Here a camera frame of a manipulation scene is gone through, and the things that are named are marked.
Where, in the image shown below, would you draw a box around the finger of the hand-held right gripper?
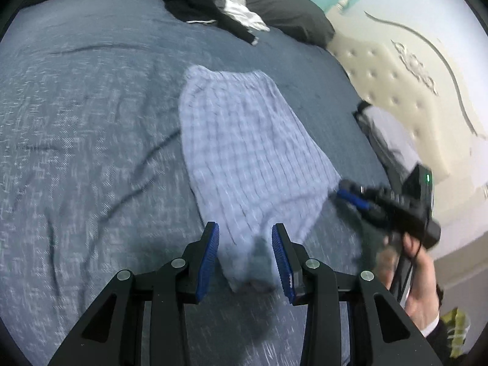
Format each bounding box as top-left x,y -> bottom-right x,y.
336,188 -> 378,215
339,178 -> 382,201

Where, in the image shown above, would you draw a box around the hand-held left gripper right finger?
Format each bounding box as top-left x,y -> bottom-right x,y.
271,223 -> 445,366

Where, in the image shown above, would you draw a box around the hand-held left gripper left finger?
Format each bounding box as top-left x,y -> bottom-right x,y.
48,221 -> 221,366

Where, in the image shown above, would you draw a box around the blue plaid shorts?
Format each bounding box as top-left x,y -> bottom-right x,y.
178,66 -> 342,292

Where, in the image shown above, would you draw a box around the stack of folded grey clothes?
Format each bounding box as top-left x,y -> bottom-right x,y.
360,105 -> 424,199

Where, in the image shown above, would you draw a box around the person's right hand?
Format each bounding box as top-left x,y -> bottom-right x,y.
381,232 -> 443,329

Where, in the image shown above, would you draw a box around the cream tufted headboard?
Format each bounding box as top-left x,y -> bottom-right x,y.
326,0 -> 488,199

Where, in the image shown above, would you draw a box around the yellow green shoe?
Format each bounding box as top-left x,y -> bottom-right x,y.
440,307 -> 472,357

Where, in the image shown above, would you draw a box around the dark grey long pillow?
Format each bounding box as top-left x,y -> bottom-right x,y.
30,0 -> 335,48

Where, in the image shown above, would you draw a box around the black garment with white trim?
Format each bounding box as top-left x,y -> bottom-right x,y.
153,0 -> 260,46

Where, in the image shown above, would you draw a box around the black cable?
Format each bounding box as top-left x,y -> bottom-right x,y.
394,232 -> 425,302

